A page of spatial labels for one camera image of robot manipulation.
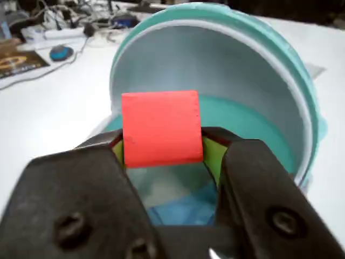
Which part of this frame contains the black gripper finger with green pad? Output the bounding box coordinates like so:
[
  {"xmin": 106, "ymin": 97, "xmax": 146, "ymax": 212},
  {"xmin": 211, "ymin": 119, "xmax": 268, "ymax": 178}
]
[
  {"xmin": 0, "ymin": 129, "xmax": 161, "ymax": 259},
  {"xmin": 201, "ymin": 126, "xmax": 345, "ymax": 259}
]

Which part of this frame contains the red lego block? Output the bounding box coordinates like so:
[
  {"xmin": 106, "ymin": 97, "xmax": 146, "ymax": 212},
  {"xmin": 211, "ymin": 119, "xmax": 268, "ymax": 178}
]
[{"xmin": 121, "ymin": 90, "xmax": 203, "ymax": 168}]

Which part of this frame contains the teal whale-shaped bin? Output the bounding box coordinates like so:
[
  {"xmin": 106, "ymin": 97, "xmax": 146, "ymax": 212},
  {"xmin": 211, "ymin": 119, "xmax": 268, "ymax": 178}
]
[{"xmin": 103, "ymin": 2, "xmax": 328, "ymax": 226}]

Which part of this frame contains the dark printed mouse pad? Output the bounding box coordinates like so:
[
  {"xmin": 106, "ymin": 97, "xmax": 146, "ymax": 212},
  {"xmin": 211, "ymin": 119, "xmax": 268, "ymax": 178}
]
[{"xmin": 0, "ymin": 50, "xmax": 51, "ymax": 79}]

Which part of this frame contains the blue computer mouse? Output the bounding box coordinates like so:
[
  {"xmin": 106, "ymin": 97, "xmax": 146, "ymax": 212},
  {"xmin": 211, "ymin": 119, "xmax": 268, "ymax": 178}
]
[{"xmin": 49, "ymin": 44, "xmax": 75, "ymax": 62}]

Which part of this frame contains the white power strip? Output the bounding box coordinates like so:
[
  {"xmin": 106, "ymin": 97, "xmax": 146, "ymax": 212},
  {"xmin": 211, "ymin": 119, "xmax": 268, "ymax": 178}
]
[{"xmin": 25, "ymin": 26, "xmax": 87, "ymax": 42}]

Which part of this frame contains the black power adapter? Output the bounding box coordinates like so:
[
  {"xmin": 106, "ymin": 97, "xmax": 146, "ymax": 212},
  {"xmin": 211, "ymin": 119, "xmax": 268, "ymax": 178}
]
[{"xmin": 82, "ymin": 23, "xmax": 95, "ymax": 37}]

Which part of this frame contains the blue electronic device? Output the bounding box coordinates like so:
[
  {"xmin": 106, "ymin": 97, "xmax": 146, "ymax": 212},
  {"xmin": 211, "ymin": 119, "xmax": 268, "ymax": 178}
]
[{"xmin": 112, "ymin": 15, "xmax": 137, "ymax": 28}]

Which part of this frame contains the white mouse cable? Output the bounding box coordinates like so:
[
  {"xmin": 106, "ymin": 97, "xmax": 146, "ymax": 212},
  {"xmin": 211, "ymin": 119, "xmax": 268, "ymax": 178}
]
[{"xmin": 0, "ymin": 37, "xmax": 89, "ymax": 90}]

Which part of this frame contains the tangled grey cable bundle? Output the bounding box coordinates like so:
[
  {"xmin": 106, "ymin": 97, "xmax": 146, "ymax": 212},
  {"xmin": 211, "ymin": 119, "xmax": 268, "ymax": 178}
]
[{"xmin": 26, "ymin": 0, "xmax": 114, "ymax": 28}]

